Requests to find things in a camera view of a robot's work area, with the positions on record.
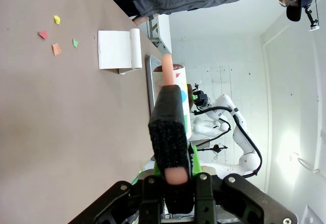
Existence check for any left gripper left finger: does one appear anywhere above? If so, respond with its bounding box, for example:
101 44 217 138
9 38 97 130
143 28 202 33
93 160 165 224

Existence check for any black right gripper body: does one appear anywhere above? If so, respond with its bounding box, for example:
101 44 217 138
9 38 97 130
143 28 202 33
193 83 210 108

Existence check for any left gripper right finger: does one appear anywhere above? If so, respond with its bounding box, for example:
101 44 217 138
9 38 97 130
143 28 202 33
187 144 298 224

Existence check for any pink sausage stick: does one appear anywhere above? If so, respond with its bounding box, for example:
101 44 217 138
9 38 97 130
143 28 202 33
148 54 195 214

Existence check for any person left hand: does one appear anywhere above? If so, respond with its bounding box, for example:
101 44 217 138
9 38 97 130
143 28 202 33
131 15 150 27

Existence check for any silver metal tray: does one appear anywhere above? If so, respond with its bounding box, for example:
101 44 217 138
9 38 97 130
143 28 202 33
145 54 164 119

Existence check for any white paper pad with roll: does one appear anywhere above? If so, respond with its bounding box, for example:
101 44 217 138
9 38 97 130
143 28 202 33
97 28 143 75

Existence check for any dark baseball cap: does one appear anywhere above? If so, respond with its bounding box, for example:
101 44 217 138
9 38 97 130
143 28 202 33
286 0 316 22

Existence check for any orange paper scrap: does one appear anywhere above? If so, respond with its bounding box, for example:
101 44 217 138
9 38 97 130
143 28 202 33
51 43 62 57

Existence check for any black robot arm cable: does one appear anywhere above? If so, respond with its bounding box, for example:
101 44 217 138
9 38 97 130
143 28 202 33
193 108 263 177

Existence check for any white board with metal frame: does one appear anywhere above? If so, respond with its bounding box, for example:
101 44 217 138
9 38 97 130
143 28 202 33
146 14 173 57

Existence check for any black head-mounted camera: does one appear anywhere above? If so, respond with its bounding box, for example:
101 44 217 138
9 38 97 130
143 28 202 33
304 0 320 32

